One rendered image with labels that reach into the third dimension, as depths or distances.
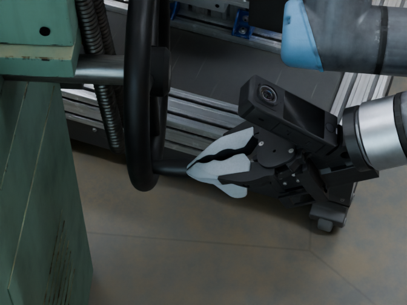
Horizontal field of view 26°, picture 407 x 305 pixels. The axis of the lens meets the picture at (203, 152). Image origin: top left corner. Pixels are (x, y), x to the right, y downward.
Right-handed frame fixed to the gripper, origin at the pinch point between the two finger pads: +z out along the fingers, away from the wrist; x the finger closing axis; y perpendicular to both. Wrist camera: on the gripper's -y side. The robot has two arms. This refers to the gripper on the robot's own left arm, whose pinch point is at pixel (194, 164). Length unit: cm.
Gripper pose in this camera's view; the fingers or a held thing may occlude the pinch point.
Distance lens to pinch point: 101.8
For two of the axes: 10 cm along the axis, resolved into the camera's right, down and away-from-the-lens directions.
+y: 4.8, 5.7, 6.7
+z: -8.7, 2.1, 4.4
